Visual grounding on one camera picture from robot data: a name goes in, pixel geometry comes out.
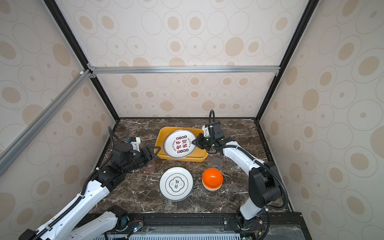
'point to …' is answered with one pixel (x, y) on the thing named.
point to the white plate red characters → (178, 144)
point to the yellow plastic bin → (199, 155)
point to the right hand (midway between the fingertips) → (192, 141)
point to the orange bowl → (212, 179)
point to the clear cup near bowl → (217, 163)
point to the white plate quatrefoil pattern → (176, 183)
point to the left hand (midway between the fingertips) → (162, 149)
